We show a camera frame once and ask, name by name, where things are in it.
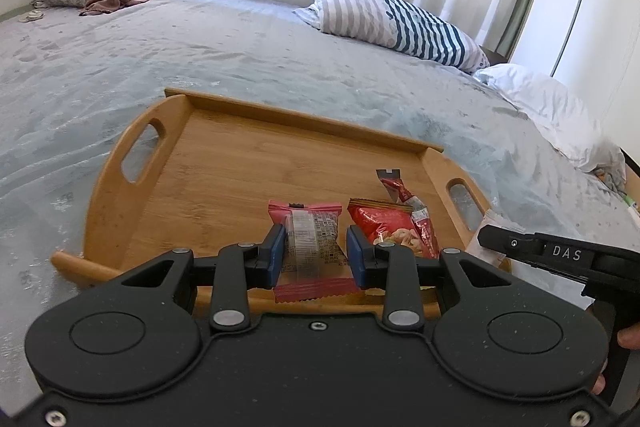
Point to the red clear cake packet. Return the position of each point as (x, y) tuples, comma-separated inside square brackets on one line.
[(313, 265)]

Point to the thin red stick packet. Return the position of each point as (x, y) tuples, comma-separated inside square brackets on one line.
[(420, 215)]

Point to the wooden serving tray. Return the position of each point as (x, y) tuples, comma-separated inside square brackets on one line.
[(198, 170)]

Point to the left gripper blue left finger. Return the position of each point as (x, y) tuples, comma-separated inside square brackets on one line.
[(239, 268)]

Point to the person's right hand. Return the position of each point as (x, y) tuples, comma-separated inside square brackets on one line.
[(628, 339)]

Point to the white snack packet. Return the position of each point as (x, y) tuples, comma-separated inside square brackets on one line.
[(566, 289)]

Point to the red orange chips bag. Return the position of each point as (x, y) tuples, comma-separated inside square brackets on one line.
[(386, 222)]

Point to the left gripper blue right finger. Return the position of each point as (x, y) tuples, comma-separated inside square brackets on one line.
[(392, 268)]

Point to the light blue bedspread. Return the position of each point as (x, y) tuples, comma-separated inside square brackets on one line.
[(71, 84)]

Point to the striped white blue pillow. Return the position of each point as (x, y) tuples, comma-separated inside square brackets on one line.
[(399, 26)]

